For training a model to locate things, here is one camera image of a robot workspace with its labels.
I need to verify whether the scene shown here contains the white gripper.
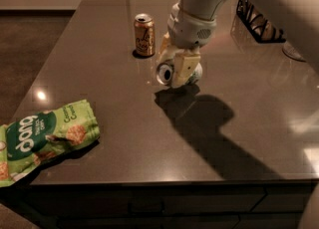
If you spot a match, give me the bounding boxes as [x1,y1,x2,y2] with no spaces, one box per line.
[157,4,216,88]

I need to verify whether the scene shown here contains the white green 7up can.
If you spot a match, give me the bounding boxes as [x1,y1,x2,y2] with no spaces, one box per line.
[156,63,202,88]

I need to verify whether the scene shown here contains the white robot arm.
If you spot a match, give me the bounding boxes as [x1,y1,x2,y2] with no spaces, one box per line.
[157,0,319,88]

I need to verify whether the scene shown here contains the gold LaCroix can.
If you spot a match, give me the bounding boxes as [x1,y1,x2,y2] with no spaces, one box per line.
[134,13,156,57]

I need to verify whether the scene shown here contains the dark cabinet drawers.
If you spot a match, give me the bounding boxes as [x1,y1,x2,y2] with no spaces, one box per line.
[24,183,314,229]

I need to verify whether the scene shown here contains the green Dang chips bag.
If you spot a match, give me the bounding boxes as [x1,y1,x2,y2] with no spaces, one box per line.
[0,100,100,187]

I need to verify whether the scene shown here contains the black wire basket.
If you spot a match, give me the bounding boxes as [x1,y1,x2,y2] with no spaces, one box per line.
[236,0,286,44]

